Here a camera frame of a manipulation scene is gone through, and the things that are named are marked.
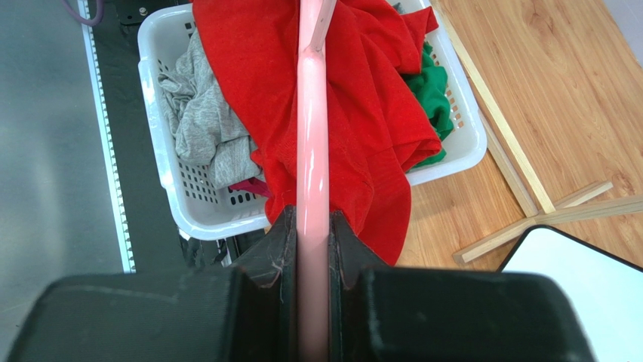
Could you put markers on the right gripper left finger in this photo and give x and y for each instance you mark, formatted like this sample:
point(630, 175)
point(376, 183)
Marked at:
point(243, 312)

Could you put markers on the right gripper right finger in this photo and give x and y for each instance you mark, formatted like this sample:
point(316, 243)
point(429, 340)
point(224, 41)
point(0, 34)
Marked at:
point(384, 313)

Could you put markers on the pink hanger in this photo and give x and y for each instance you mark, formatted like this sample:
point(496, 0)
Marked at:
point(312, 210)

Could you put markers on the red t shirt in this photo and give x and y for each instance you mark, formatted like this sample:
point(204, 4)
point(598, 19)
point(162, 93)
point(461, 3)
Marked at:
point(377, 129)

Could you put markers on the white plastic laundry basket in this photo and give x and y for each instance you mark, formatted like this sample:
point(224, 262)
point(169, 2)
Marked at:
point(207, 213)

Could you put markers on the magenta garment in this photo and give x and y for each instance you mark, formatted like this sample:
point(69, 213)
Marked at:
point(252, 185)

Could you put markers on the grey garment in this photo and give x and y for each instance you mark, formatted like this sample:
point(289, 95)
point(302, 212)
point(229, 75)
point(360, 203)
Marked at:
point(206, 130)

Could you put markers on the wooden clothes rack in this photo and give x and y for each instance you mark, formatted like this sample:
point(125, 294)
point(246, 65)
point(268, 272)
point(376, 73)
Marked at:
point(521, 177)

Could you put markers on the white whiteboard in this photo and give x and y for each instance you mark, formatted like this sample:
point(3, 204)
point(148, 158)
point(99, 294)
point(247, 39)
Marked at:
point(605, 290)

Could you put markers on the green garment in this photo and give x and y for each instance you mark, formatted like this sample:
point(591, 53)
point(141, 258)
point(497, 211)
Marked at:
point(429, 88)

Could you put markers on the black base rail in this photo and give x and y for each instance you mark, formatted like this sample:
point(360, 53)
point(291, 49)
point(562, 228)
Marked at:
point(150, 229)

